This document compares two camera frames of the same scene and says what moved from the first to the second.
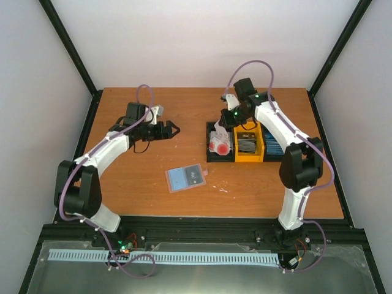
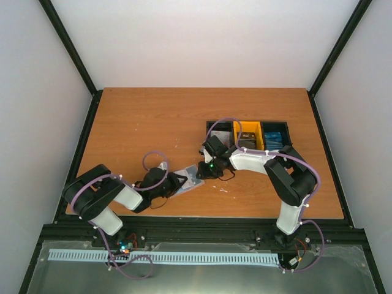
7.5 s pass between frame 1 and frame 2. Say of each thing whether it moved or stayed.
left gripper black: moved
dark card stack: stayed
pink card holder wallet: stayed
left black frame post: stayed
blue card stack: stayed
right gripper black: moved
